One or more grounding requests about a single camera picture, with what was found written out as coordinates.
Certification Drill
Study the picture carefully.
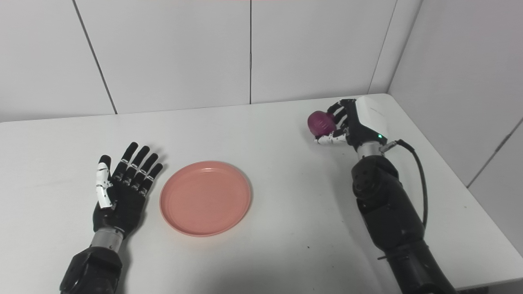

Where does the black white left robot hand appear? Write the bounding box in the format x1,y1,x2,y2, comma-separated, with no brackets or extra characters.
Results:
92,142,164,239

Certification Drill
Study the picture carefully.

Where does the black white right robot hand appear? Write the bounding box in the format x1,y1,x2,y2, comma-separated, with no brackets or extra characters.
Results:
314,96,389,154

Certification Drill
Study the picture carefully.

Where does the purple red onion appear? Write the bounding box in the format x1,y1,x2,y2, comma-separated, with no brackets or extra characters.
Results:
307,111,337,137

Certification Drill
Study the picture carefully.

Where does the pink round plate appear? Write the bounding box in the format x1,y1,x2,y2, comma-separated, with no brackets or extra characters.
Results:
159,160,252,238

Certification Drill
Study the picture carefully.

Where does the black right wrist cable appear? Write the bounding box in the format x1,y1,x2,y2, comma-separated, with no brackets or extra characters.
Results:
380,139,428,229

